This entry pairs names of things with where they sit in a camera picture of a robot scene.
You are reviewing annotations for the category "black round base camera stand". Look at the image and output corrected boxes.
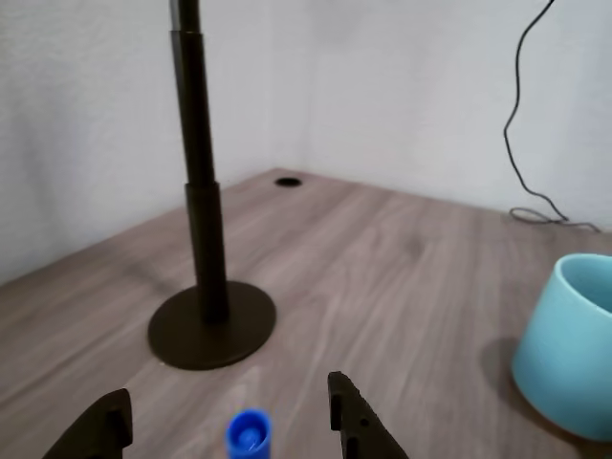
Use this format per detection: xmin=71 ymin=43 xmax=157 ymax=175
xmin=146 ymin=0 xmax=278 ymax=372

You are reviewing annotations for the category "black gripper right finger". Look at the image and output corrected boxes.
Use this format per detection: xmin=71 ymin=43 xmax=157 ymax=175
xmin=327 ymin=370 xmax=410 ymax=459

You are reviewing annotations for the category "light blue ceramic mug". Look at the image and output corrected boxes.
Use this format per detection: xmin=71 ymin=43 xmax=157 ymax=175
xmin=510 ymin=252 xmax=612 ymax=442

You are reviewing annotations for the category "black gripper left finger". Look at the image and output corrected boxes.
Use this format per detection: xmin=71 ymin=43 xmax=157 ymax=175
xmin=40 ymin=386 xmax=134 ymax=459

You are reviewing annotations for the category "black hanging cable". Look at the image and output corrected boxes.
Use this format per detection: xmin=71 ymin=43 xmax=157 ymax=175
xmin=502 ymin=0 xmax=603 ymax=235

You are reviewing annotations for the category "blue capped marker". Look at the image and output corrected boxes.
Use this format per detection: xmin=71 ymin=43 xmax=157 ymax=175
xmin=225 ymin=406 xmax=274 ymax=459

